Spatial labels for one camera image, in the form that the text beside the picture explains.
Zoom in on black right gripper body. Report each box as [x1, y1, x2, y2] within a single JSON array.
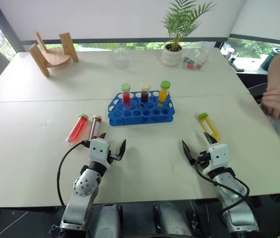
[[194, 150, 212, 167]]

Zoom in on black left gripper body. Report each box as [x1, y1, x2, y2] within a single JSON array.
[[106, 149, 121, 165]]

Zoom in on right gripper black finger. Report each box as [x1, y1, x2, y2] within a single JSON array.
[[203, 131, 218, 145], [181, 139, 196, 166]]

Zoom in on dark red tube cream cap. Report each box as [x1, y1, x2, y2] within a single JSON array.
[[140, 82, 151, 104], [88, 115, 104, 140]]

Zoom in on yellow tube green cap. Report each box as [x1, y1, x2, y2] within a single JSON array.
[[197, 112, 221, 144]]

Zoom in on red tube green cap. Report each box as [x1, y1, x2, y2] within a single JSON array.
[[120, 83, 132, 110], [66, 113, 89, 144]]

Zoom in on blue test tube rack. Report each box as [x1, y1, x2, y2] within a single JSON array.
[[108, 91, 175, 127]]

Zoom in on orange tube green cap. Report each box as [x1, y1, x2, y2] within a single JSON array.
[[157, 80, 171, 108]]

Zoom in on grey chair back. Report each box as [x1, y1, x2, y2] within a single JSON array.
[[247, 82, 270, 105]]

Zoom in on clear glass bowl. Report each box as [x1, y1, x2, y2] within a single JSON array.
[[109, 48, 135, 70]]

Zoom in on clear bag of small parts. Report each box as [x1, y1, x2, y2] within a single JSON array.
[[181, 41, 210, 71]]

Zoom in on white plant pot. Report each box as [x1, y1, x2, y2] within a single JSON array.
[[160, 43, 183, 67]]

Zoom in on wooden curved stand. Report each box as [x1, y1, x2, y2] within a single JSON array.
[[28, 31, 79, 78]]

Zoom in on teal round container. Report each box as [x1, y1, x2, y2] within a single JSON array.
[[260, 47, 280, 72]]

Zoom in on green palm plant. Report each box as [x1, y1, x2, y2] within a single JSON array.
[[160, 0, 217, 52]]

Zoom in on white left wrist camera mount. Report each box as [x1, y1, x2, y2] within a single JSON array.
[[88, 138, 112, 165]]

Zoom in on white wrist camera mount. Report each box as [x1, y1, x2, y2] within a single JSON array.
[[88, 138, 112, 165], [202, 143, 230, 176]]

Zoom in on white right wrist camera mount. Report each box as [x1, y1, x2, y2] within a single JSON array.
[[202, 143, 230, 176]]

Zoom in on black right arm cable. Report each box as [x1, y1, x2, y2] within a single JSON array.
[[195, 157, 251, 219]]

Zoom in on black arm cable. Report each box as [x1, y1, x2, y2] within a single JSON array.
[[195, 157, 251, 219], [56, 140, 91, 208]]

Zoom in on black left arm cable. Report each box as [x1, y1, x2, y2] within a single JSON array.
[[56, 140, 91, 208]]

